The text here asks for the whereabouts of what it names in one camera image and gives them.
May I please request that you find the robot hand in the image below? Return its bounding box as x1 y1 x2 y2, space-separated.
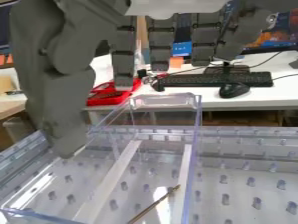
7 0 289 160

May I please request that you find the red tray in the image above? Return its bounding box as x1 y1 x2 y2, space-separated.
85 77 143 107

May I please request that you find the small black object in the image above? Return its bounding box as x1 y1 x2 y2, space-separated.
151 79 166 93

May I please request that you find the clear box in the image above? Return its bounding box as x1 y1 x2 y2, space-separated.
0 93 203 224
0 124 298 224

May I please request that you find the black keyboard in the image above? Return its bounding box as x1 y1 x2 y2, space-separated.
152 71 273 90

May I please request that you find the black mouse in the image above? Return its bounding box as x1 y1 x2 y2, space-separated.
218 82 251 100

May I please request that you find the thin stick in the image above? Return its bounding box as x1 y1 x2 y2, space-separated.
124 184 182 224

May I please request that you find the white desk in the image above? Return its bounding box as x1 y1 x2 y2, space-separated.
82 49 298 113

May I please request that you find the computer screen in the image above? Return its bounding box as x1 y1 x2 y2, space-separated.
168 9 298 75

